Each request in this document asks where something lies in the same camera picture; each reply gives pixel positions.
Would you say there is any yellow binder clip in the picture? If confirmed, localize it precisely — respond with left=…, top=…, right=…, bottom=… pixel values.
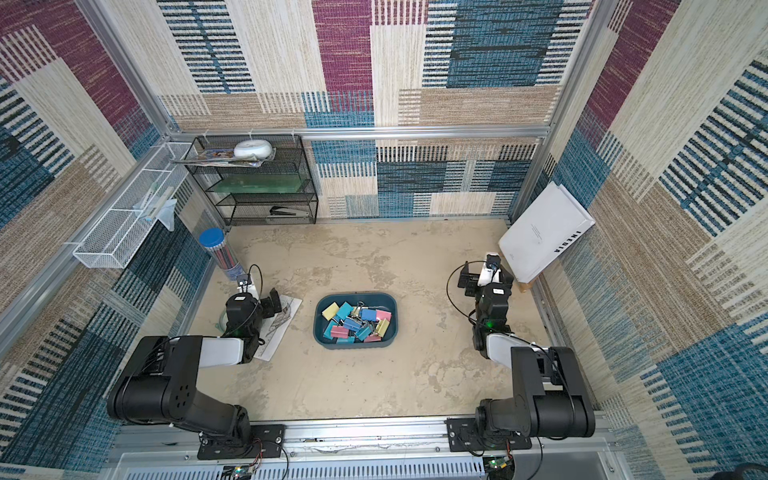
left=321, top=302, right=340, bottom=322
left=374, top=319, right=390, bottom=339

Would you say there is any teal plastic storage box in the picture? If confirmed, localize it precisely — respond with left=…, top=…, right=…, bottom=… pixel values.
left=312, top=292, right=398, bottom=350

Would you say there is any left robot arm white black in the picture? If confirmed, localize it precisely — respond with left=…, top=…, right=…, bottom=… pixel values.
left=107, top=289, right=282, bottom=448

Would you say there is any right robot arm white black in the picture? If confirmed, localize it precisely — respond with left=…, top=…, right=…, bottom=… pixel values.
left=451, top=255, right=596, bottom=449

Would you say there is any white binder folder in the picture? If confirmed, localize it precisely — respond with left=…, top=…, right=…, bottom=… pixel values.
left=499, top=182, right=595, bottom=284

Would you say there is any white packaged item flat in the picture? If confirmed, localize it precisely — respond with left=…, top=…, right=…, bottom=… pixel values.
left=254, top=295, right=302, bottom=362

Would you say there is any clear tube of coloured pencils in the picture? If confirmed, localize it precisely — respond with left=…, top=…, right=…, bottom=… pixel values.
left=198, top=228, right=245, bottom=281

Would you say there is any black stapler on shelf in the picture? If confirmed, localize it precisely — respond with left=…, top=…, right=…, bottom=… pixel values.
left=269, top=205, right=310, bottom=218

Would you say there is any green tray on shelf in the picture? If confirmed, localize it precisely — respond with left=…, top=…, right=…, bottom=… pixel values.
left=207, top=174, right=310, bottom=194

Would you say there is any black mesh shelf rack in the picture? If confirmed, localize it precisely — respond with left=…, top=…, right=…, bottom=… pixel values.
left=175, top=134, right=319, bottom=227

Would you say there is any magazine on shelf top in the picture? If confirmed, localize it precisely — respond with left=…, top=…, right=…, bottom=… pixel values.
left=172, top=149, right=264, bottom=168

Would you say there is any white round device on shelf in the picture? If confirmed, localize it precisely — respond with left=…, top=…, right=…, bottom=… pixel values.
left=233, top=139, right=274, bottom=161

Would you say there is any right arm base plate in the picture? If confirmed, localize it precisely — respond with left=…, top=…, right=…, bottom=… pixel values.
left=444, top=417, right=532, bottom=454

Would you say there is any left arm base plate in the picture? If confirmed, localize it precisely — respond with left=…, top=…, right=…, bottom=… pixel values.
left=197, top=423, right=287, bottom=461

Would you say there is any white wire wall basket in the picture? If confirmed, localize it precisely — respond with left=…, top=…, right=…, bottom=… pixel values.
left=73, top=142, right=189, bottom=269

